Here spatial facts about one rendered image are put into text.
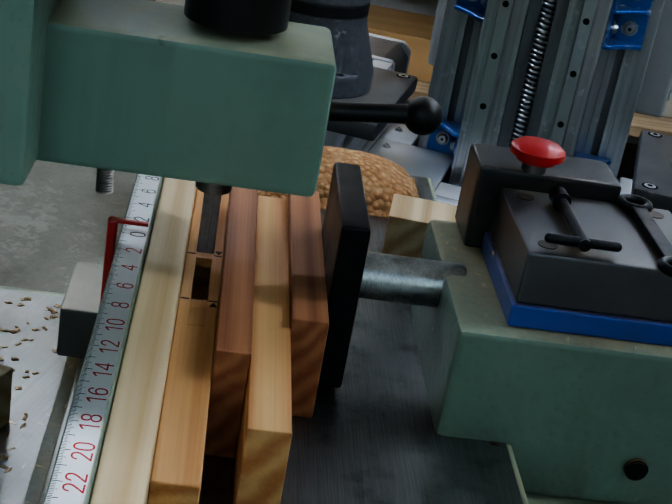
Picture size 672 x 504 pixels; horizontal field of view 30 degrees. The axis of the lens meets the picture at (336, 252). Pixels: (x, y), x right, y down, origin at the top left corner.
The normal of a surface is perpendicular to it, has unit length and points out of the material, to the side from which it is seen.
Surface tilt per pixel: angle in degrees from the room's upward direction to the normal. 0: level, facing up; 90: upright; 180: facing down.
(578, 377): 90
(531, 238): 0
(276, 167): 90
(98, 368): 0
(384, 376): 0
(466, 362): 90
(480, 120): 90
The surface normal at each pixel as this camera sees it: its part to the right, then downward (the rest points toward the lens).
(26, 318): 0.16, -0.90
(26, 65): 0.41, 0.44
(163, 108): 0.04, 0.42
